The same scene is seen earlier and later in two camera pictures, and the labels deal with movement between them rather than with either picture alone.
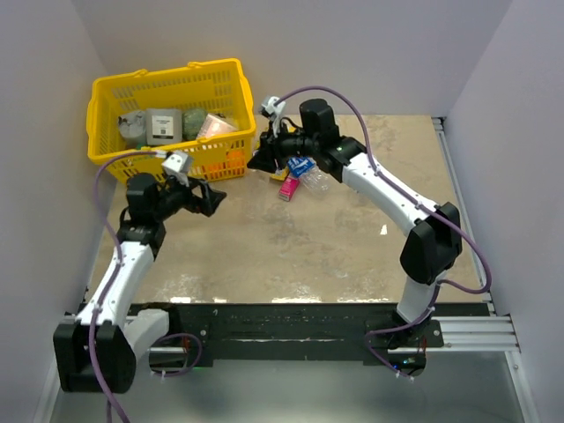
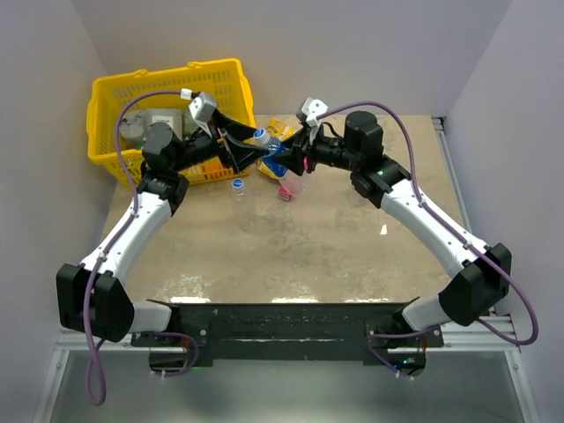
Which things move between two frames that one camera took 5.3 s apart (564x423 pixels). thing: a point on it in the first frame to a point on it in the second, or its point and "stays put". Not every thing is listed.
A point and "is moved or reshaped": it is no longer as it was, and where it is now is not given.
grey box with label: (164, 126) stays put
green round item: (191, 122) stays put
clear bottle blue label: (307, 170) is moved or reshaped
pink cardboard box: (288, 188) stays put
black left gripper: (210, 198) to (239, 155)
